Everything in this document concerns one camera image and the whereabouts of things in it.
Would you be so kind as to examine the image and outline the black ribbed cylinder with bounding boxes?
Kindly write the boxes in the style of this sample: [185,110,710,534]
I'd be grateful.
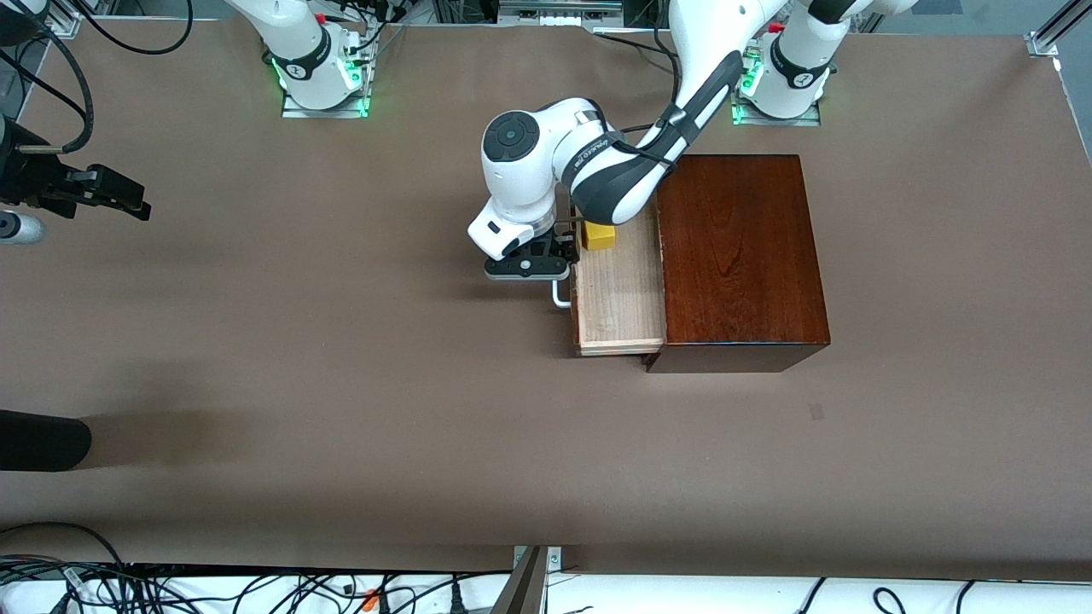
[0,409,93,472]

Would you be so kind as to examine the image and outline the dark brown wooden cabinet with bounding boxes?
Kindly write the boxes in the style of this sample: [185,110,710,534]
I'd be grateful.
[646,154,831,374]

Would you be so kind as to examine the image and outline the white shelf board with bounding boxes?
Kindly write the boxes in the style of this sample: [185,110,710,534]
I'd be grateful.
[0,563,1092,614]

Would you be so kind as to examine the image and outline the metal equipment rack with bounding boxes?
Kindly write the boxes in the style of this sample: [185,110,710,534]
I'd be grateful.
[431,0,675,33]

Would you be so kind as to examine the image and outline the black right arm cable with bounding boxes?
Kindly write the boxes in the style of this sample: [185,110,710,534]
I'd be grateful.
[0,47,95,156]

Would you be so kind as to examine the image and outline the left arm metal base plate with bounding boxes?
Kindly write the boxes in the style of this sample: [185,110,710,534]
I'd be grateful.
[731,85,822,128]

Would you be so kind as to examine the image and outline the light wood drawer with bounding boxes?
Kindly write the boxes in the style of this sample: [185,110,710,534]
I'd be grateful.
[570,205,666,356]

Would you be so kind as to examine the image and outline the black cable on table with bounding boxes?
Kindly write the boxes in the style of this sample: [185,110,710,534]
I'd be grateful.
[593,30,681,62]

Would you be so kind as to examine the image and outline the black looped cable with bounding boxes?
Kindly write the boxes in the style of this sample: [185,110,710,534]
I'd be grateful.
[0,522,129,568]

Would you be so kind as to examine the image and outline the aluminium frame profile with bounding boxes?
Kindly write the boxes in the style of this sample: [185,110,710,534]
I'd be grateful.
[47,0,84,39]
[1026,0,1092,59]

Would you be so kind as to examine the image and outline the grey metal strut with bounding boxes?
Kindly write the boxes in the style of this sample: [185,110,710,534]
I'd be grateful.
[493,546,549,614]

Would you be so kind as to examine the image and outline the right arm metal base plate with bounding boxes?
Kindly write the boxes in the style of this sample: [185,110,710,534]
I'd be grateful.
[282,81,370,119]

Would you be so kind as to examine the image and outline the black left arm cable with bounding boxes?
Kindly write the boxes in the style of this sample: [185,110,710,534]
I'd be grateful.
[597,107,692,167]

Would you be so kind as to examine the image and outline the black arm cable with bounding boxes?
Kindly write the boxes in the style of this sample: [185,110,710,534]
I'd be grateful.
[597,107,692,167]
[0,47,95,156]

